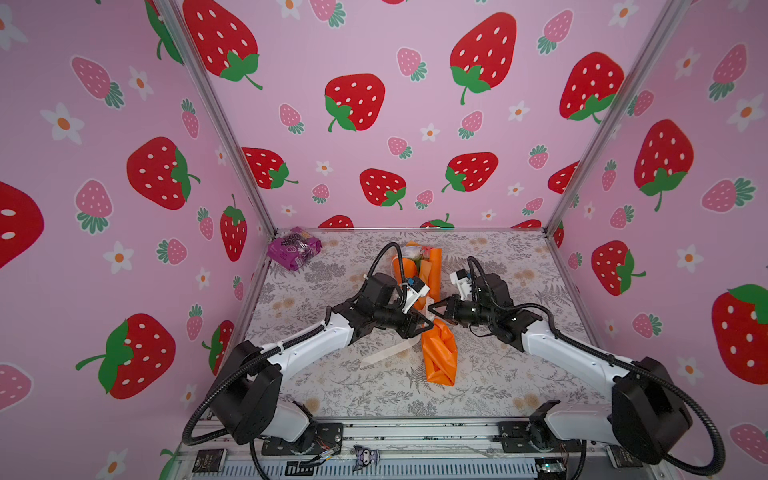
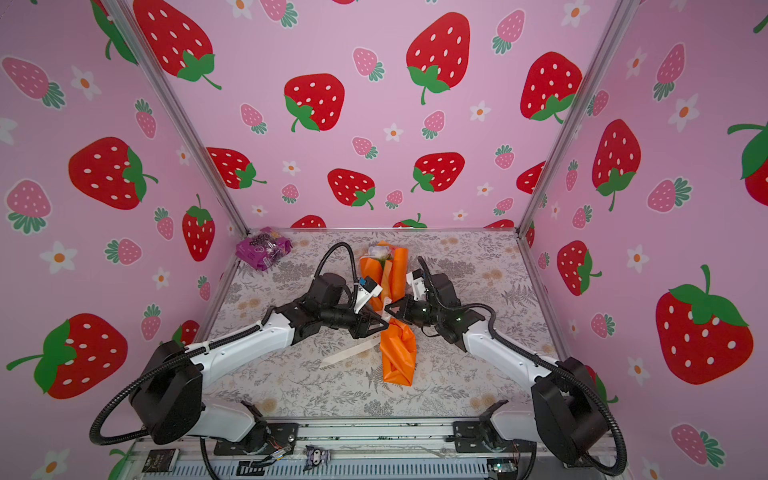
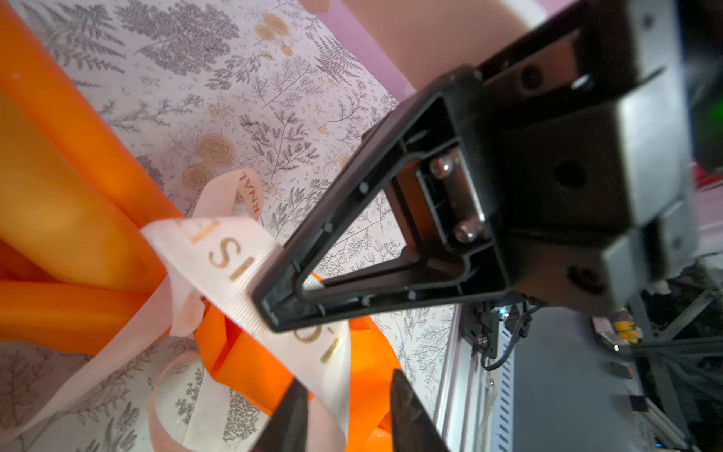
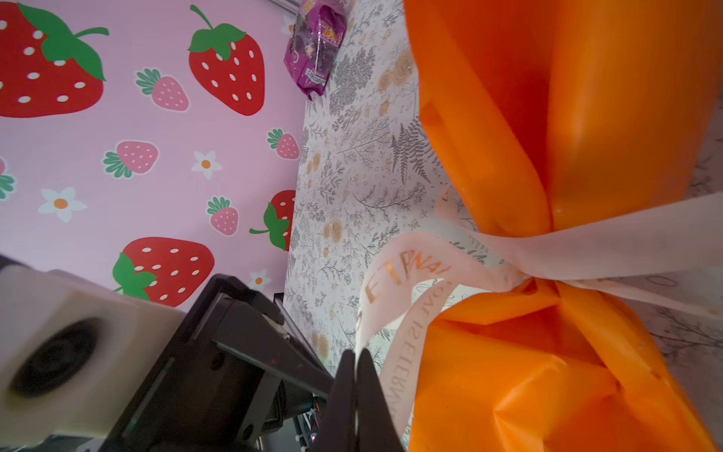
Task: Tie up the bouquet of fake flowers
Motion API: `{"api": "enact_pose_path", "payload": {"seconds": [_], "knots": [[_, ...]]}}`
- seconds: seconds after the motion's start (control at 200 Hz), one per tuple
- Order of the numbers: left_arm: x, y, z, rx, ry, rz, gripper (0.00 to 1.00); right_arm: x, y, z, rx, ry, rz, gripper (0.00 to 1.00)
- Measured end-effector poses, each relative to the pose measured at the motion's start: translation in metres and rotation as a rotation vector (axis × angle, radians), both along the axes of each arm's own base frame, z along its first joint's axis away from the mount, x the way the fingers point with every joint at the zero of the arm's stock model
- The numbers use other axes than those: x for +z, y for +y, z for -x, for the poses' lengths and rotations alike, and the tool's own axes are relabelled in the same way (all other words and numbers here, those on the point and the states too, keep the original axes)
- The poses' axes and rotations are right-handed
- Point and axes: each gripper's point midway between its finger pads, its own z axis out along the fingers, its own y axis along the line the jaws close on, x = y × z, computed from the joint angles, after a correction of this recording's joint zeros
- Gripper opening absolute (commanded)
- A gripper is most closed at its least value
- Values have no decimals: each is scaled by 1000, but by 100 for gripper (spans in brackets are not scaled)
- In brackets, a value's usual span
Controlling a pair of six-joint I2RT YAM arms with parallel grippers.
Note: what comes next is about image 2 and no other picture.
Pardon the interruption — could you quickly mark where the white ribbon strip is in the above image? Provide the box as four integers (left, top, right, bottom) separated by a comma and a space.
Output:
320, 337, 380, 368

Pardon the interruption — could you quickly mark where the purple plastic snack bag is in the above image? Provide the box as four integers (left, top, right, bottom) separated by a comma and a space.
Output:
236, 233, 292, 271

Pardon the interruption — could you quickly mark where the left black label plate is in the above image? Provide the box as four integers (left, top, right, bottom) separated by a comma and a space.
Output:
141, 449, 180, 473

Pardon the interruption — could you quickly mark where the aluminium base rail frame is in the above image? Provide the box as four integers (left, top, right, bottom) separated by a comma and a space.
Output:
110, 412, 604, 479

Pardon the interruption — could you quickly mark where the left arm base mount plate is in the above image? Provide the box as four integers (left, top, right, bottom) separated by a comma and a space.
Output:
213, 422, 299, 457

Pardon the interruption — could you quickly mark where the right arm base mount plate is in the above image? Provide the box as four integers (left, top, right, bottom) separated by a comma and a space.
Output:
447, 420, 537, 453

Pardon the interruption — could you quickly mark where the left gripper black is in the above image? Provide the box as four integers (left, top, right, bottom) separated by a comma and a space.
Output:
321, 303, 391, 339

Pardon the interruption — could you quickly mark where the small purple figure charm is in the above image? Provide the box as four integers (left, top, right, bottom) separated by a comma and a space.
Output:
303, 445, 331, 471

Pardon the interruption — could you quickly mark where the orange wrapping paper sheet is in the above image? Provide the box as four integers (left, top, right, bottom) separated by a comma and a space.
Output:
359, 242, 418, 387

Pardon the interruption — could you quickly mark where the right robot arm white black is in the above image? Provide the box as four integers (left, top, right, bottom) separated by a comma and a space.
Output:
385, 256, 628, 477

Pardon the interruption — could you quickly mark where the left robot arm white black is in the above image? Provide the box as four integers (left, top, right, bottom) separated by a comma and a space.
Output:
89, 270, 389, 451

